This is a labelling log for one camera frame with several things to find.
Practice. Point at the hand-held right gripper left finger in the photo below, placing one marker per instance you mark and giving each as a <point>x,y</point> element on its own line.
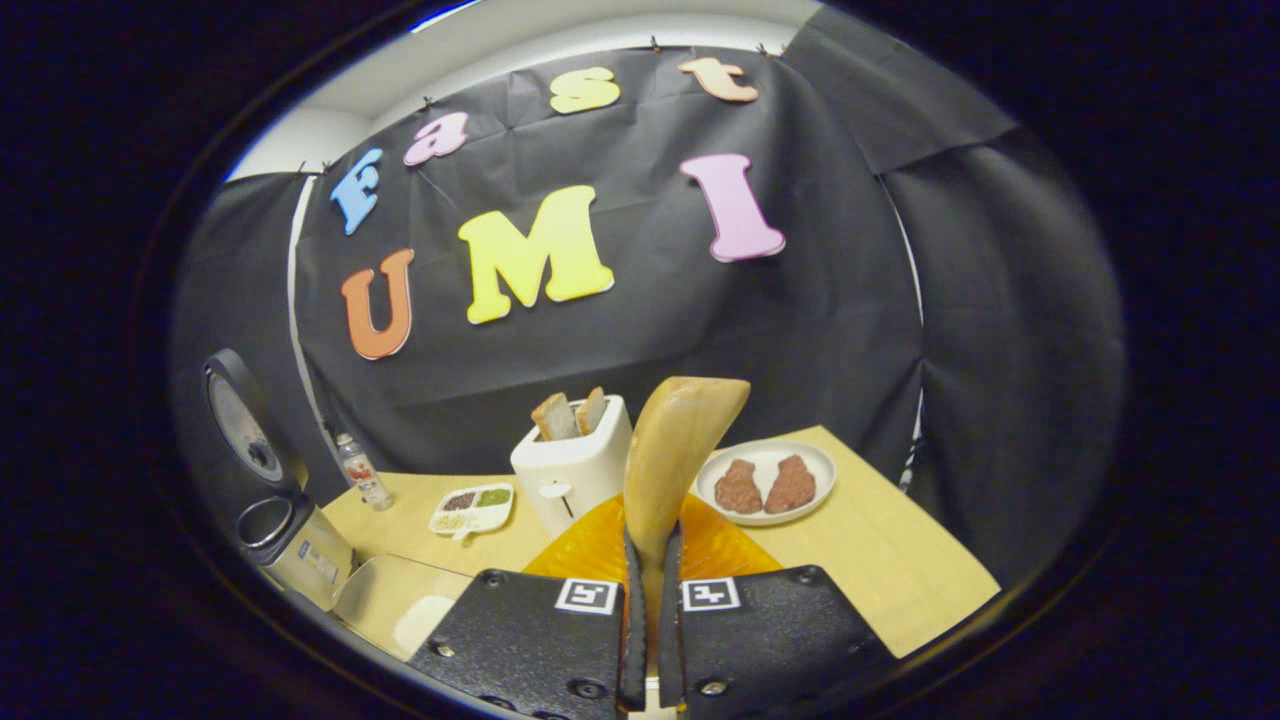
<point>530,640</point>

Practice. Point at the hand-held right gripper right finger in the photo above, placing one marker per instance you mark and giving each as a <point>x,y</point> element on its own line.
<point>760,640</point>

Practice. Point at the clear box of rice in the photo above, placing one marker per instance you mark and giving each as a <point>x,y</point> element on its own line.
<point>400,600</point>

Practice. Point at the wooden spoon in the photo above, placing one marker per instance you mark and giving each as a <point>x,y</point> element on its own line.
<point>675,450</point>

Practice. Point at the dark grey rice cooker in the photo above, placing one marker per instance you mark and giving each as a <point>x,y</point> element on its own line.
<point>300,555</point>

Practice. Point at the white divided grain dish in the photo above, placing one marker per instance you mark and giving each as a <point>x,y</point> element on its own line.
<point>472,508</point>

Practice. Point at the brown meat piece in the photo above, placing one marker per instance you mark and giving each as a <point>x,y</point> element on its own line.
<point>790,485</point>
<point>738,488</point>

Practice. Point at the white toaster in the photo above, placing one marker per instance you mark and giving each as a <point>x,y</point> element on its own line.
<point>580,475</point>

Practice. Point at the white round plate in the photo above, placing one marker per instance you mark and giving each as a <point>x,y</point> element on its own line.
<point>765,450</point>

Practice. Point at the toasted bread slice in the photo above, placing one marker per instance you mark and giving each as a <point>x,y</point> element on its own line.
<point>592,408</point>
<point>555,418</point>

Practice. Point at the small clear bottle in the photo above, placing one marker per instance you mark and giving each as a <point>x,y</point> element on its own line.
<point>365,475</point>

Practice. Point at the black backdrop cloth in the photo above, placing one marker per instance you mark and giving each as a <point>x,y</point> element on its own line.
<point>850,300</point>

